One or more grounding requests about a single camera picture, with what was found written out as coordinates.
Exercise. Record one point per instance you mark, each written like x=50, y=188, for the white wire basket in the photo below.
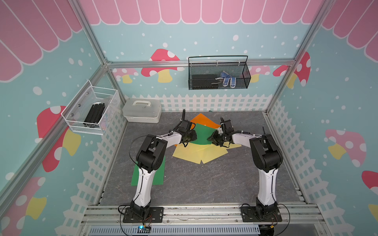
x=75, y=113

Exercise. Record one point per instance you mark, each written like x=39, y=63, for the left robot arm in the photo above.
x=149, y=159

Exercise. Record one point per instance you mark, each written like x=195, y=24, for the blue white item in basket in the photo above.
x=226, y=80

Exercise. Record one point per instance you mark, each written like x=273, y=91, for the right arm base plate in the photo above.
x=249, y=214

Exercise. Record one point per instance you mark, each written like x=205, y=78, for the green paper sheet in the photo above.
x=158, y=178
x=203, y=133

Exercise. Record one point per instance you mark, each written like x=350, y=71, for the black wire mesh basket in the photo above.
x=235, y=65

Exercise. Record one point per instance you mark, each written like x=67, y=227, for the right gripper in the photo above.
x=212, y=138

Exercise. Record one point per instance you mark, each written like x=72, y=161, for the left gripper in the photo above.
x=194, y=137

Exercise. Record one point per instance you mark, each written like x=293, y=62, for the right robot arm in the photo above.
x=266, y=156

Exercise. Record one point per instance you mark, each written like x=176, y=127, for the small green circuit board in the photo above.
x=143, y=229

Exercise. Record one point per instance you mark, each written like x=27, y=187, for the black box in mesh basket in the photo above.
x=204, y=81

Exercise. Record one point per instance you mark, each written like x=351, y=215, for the white plastic storage box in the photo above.
x=137, y=110

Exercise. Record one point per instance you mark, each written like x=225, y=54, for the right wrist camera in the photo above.
x=226, y=126

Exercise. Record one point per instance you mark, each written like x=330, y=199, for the orange paper sheet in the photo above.
x=205, y=121

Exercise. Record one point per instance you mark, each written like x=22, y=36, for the black item in white basket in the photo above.
x=94, y=115

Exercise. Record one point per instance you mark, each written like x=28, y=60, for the yellow paper sheet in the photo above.
x=210, y=153
x=229, y=145
x=189, y=153

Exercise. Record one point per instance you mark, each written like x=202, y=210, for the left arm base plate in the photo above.
x=153, y=214

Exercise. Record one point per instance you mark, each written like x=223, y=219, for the yellow paper sheet bottom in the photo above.
x=210, y=153

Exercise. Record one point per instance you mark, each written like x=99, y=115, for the aluminium front rail frame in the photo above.
x=298, y=219

